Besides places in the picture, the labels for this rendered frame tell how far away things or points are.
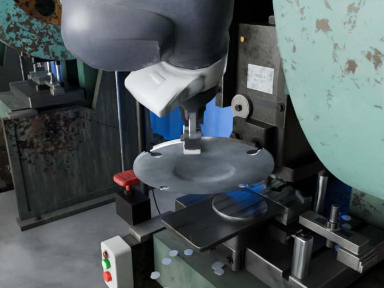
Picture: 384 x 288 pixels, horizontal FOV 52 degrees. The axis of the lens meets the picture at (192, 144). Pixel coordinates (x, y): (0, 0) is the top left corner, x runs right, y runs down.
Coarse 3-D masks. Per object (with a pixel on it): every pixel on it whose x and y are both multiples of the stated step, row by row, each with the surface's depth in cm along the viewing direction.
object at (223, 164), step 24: (168, 144) 70; (216, 144) 70; (240, 144) 70; (144, 168) 79; (168, 168) 80; (192, 168) 81; (216, 168) 82; (240, 168) 80; (264, 168) 81; (192, 192) 93; (216, 192) 93
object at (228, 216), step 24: (240, 192) 94; (168, 216) 85; (192, 216) 85; (216, 216) 85; (240, 216) 84; (264, 216) 85; (192, 240) 77; (216, 240) 77; (240, 240) 85; (240, 264) 88
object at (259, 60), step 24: (240, 24) 82; (264, 24) 81; (240, 48) 84; (264, 48) 79; (240, 72) 86; (264, 72) 80; (240, 96) 86; (264, 96) 82; (240, 120) 85; (264, 120) 83; (264, 144) 81; (288, 144) 81
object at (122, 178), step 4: (124, 172) 110; (128, 172) 110; (132, 172) 110; (116, 176) 108; (120, 176) 108; (124, 176) 108; (128, 176) 108; (132, 176) 108; (136, 176) 108; (116, 180) 107; (120, 180) 106; (124, 180) 106; (128, 180) 106; (132, 180) 106; (136, 180) 107; (140, 180) 108; (120, 184) 106; (124, 184) 105; (128, 184) 106; (128, 188) 109
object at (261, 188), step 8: (256, 184) 99; (264, 184) 99; (272, 184) 99; (280, 184) 99; (264, 192) 95; (272, 192) 95; (280, 192) 95; (288, 192) 95; (272, 200) 92; (280, 200) 92; (288, 200) 92; (296, 200) 92; (288, 208) 88; (296, 208) 91; (304, 208) 93; (280, 216) 91; (288, 216) 89; (296, 216) 92
